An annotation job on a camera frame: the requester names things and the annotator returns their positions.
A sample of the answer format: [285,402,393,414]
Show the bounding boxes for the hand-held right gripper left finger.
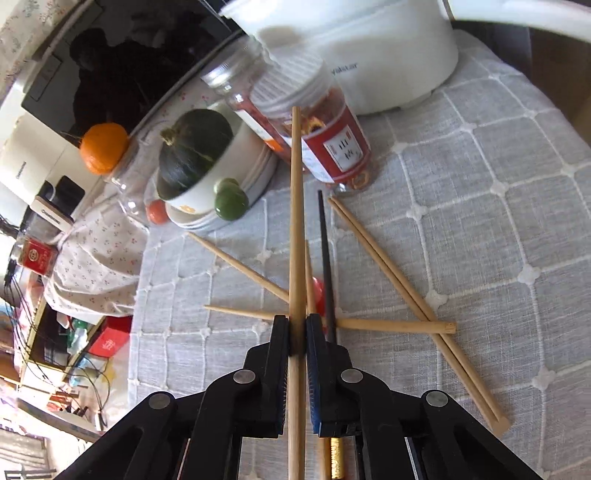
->
[51,314,291,480]

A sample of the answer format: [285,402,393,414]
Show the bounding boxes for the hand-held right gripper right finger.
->
[306,313,546,480]

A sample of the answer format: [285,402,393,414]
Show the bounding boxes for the red plastic spoon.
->
[310,276,327,319]

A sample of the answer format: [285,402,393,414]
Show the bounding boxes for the wooden chopsticks and utensils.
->
[317,189,349,480]

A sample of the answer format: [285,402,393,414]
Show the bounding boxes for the green round object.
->
[213,178,249,221]

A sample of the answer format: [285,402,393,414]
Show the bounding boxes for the red box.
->
[88,316,132,358]

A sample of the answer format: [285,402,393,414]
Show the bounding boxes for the small orange fruit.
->
[145,199,169,226]

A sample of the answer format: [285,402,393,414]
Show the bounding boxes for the grey quilted tablecloth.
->
[129,23,591,480]

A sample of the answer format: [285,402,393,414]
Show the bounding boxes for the red label spice jar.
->
[252,58,372,195]

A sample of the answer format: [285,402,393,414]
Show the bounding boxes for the white ceramic bowl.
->
[161,121,259,221]

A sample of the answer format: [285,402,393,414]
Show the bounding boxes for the white floral tablecloth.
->
[44,83,218,319]

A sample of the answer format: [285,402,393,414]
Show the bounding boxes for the clear glass jar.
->
[104,138,169,227]

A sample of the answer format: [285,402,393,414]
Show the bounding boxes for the dark green squash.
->
[156,108,235,200]

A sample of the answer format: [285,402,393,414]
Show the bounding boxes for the silver lid spice jar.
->
[202,39,296,162]

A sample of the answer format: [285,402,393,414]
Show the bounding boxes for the red tin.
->
[18,237,58,278]

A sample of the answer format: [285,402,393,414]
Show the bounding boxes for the orange citrus fruit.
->
[79,122,130,175]

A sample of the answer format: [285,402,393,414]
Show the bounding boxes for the white electric cooking pot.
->
[219,0,591,117]

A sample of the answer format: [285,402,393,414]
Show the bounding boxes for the cream air fryer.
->
[0,115,105,232]

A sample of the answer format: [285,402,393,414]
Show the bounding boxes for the black microwave oven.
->
[18,0,245,148]

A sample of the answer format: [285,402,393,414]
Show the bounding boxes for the floral cover cloth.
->
[0,0,93,77]

